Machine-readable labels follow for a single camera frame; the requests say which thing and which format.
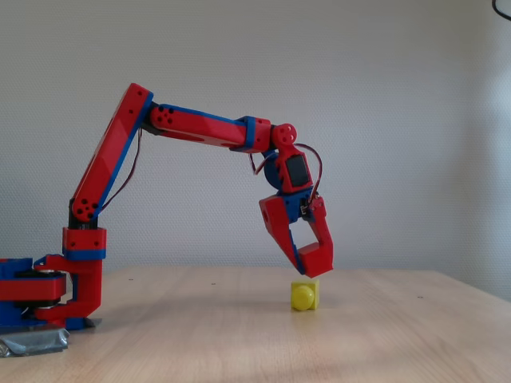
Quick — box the crumpled gray duct tape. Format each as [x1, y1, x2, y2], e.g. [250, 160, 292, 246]
[0, 325, 69, 357]

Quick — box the gripper servo wire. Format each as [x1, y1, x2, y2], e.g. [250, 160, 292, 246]
[295, 142, 324, 201]

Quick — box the black hanging cable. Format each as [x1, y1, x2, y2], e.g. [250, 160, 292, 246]
[492, 0, 511, 22]

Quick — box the elbow servo wire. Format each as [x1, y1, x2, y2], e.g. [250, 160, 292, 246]
[97, 126, 145, 213]

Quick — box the yellow cube with ball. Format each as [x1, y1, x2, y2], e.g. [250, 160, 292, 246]
[290, 278, 321, 313]

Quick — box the red cube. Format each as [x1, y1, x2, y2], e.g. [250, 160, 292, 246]
[298, 242, 335, 279]

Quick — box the red and blue robot base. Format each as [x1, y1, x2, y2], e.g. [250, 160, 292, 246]
[0, 257, 68, 334]

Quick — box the wrist servo wire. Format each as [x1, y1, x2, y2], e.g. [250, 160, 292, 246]
[248, 152, 269, 177]

